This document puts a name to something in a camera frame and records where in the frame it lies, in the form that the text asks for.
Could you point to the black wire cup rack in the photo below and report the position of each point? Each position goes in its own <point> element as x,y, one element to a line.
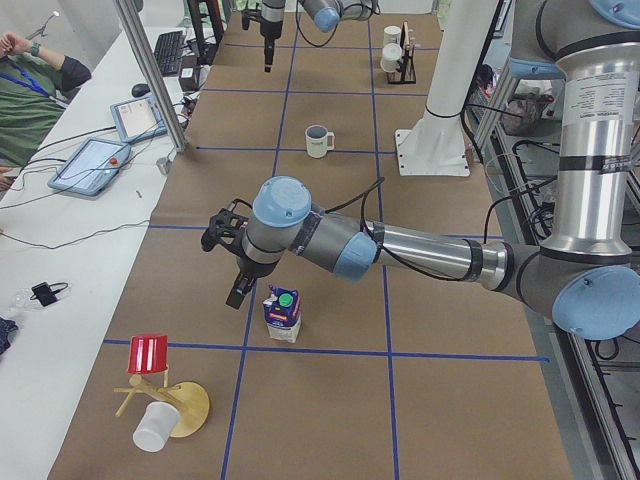
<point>405,74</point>

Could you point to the far blue teach pendant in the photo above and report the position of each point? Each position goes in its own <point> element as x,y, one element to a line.
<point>138,119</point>

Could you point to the blue white milk carton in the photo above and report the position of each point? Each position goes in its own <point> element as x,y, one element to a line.
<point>282,314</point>

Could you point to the white mug with handle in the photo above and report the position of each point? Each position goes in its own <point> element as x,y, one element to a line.
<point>319,141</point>

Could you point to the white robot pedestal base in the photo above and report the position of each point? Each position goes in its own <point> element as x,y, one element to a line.
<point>435,145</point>

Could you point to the white cup left in rack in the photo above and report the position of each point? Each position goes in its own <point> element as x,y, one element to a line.
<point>391,34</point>

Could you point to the white plastic cup on stand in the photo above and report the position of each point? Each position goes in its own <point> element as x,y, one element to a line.
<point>155,427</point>

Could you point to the red plastic cup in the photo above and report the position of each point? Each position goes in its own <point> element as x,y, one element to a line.
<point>148,354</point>

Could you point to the black keyboard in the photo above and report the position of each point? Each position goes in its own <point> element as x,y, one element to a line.
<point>168,52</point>

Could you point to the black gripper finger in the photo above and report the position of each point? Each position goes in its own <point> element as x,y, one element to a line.
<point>268,60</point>
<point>237,294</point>

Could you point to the seated person in green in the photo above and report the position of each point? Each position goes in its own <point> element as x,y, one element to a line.
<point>35,82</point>

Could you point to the near blue teach pendant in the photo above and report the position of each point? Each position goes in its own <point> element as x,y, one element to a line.
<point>91,168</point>

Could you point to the black power supply box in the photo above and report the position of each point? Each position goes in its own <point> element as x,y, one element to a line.
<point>192,74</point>

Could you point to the wooden cup tree stand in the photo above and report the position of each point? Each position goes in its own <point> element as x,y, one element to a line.
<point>189,398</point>

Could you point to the aluminium frame post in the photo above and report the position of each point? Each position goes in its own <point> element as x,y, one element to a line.
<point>145,58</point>

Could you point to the black computer mouse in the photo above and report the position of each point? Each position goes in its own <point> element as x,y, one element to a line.
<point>139,90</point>

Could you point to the blue teach pendant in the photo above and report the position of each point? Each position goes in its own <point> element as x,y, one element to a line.
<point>91,168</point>
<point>138,119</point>

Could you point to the small black adapter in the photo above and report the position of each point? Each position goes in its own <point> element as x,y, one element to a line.
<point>46,293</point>

